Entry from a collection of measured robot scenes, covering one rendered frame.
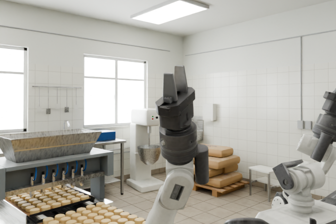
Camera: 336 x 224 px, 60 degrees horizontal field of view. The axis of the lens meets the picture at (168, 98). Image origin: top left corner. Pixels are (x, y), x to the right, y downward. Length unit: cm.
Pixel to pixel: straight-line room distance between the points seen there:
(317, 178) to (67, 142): 143
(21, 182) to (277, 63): 437
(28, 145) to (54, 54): 347
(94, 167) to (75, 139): 27
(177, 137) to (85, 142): 136
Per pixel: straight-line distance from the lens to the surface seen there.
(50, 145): 185
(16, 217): 196
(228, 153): 516
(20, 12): 512
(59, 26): 526
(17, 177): 185
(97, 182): 217
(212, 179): 499
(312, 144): 113
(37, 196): 210
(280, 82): 523
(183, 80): 65
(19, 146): 178
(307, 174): 84
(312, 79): 501
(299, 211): 86
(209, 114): 594
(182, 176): 68
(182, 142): 65
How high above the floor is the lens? 152
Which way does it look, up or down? 1 degrees up
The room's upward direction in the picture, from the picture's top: straight up
